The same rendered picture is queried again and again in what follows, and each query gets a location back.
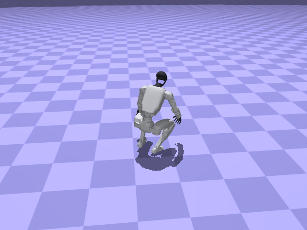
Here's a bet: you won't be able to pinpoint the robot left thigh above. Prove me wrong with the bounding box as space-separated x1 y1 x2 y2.
134 111 145 128

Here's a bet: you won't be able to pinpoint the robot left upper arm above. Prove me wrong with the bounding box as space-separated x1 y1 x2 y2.
138 85 147 105

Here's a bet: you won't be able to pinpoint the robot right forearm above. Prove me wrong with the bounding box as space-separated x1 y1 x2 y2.
174 107 182 120

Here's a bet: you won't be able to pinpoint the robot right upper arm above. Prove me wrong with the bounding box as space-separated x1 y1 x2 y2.
165 91 178 113

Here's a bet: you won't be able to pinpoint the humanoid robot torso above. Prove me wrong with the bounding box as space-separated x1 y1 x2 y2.
139 85 165 133

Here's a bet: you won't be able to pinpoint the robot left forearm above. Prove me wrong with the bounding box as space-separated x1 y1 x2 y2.
137 102 142 112

